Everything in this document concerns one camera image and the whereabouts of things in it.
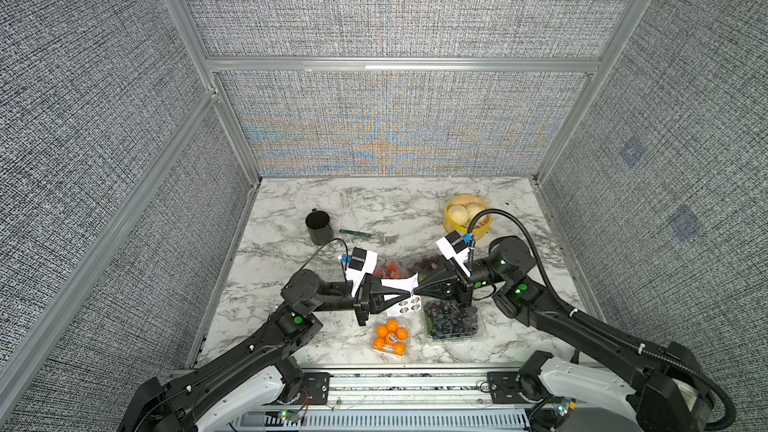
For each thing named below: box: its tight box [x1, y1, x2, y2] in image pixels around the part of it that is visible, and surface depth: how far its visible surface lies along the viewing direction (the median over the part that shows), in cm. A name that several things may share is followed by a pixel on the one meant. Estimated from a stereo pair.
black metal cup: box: [305, 208, 334, 246], surface depth 100 cm
